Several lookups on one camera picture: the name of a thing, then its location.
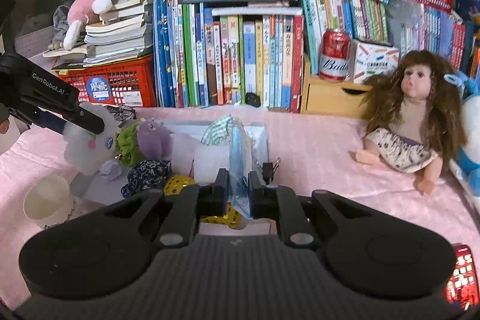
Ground brown-haired doll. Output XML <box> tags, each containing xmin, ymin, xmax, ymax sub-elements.
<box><xmin>354</xmin><ymin>50</ymin><xmax>468</xmax><ymax>196</ymax></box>

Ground blue and white plush toy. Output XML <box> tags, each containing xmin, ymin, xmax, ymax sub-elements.
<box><xmin>444</xmin><ymin>72</ymin><xmax>480</xmax><ymax>198</ymax></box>

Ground yellow perforated ball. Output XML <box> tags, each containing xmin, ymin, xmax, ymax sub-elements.
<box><xmin>163</xmin><ymin>175</ymin><xmax>242</xmax><ymax>229</ymax></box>

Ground stack of worn books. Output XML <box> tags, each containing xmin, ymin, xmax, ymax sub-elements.
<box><xmin>43</xmin><ymin>0</ymin><xmax>155</xmax><ymax>68</ymax></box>

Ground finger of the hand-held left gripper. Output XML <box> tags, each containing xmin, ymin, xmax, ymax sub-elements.
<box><xmin>35</xmin><ymin>111</ymin><xmax>74</xmax><ymax>136</ymax></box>
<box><xmin>69</xmin><ymin>103</ymin><xmax>106</xmax><ymax>136</ymax></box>

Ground pink plush toy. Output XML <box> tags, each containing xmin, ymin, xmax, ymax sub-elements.
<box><xmin>63</xmin><ymin>0</ymin><xmax>119</xmax><ymax>51</ymax></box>

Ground pink quilted tablecloth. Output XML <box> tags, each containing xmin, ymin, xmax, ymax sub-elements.
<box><xmin>0</xmin><ymin>106</ymin><xmax>477</xmax><ymax>309</ymax></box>

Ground purple plush toy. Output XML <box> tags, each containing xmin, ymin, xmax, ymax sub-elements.
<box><xmin>136</xmin><ymin>119</ymin><xmax>173</xmax><ymax>160</ymax></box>

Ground row of tall picture books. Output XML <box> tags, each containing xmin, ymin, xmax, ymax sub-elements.
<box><xmin>152</xmin><ymin>0</ymin><xmax>305</xmax><ymax>109</ymax></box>

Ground large white paper cup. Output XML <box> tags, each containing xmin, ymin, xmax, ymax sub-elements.
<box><xmin>23</xmin><ymin>174</ymin><xmax>74</xmax><ymax>231</ymax></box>

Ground row of red-blue books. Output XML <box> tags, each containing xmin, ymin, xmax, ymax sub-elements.
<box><xmin>397</xmin><ymin>1</ymin><xmax>474</xmax><ymax>72</ymax></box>

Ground grey cardboard box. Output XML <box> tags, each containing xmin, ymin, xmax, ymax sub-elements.
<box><xmin>71</xmin><ymin>120</ymin><xmax>278</xmax><ymax>236</ymax></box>

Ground light blue crumpled tissue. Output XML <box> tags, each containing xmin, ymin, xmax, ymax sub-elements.
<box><xmin>99</xmin><ymin>160</ymin><xmax>124</xmax><ymax>182</ymax></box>

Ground red smartphone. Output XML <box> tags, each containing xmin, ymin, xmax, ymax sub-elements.
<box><xmin>444</xmin><ymin>244</ymin><xmax>480</xmax><ymax>312</ymax></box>

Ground green patterned cloth hat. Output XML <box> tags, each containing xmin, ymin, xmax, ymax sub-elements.
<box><xmin>200</xmin><ymin>115</ymin><xmax>241</xmax><ymax>147</ymax></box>

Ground row of thin green books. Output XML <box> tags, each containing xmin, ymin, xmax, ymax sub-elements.
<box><xmin>289</xmin><ymin>0</ymin><xmax>391</xmax><ymax>54</ymax></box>

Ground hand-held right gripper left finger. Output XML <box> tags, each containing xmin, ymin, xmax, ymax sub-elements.
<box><xmin>103</xmin><ymin>169</ymin><xmax>230</xmax><ymax>248</ymax></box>

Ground red beer can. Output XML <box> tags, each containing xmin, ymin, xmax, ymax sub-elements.
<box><xmin>319</xmin><ymin>28</ymin><xmax>352</xmax><ymax>82</ymax></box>

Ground white printed carton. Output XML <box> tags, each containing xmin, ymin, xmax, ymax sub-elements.
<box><xmin>350</xmin><ymin>40</ymin><xmax>400</xmax><ymax>84</ymax></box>

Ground grey plush toy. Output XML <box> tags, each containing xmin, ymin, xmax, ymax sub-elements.
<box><xmin>49</xmin><ymin>5</ymin><xmax>73</xmax><ymax>48</ymax></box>

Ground black metal wire object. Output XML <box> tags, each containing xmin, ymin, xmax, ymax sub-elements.
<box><xmin>105</xmin><ymin>104</ymin><xmax>138</xmax><ymax>126</ymax></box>

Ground red plastic crate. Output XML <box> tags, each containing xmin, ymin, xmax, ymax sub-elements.
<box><xmin>55</xmin><ymin>55</ymin><xmax>157</xmax><ymax>108</ymax></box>

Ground dark floral scrunchie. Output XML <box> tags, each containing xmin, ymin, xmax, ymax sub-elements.
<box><xmin>121</xmin><ymin>160</ymin><xmax>172</xmax><ymax>198</ymax></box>

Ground blue plastic packet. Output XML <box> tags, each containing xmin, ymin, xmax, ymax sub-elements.
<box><xmin>228</xmin><ymin>118</ymin><xmax>260</xmax><ymax>219</ymax></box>

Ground small wooden drawer box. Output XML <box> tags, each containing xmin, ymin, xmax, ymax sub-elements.
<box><xmin>300</xmin><ymin>54</ymin><xmax>376</xmax><ymax>118</ymax></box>

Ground grey plastic bag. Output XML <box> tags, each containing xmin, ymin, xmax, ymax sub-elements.
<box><xmin>385</xmin><ymin>0</ymin><xmax>425</xmax><ymax>48</ymax></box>

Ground black binder clip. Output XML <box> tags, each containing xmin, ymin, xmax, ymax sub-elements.
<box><xmin>262</xmin><ymin>157</ymin><xmax>282</xmax><ymax>186</ymax></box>

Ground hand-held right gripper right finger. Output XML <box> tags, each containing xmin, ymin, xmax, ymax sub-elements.
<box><xmin>247</xmin><ymin>171</ymin><xmax>373</xmax><ymax>248</ymax></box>

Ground green scrunchie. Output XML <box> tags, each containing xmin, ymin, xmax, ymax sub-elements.
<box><xmin>115</xmin><ymin>121</ymin><xmax>145</xmax><ymax>167</ymax></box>

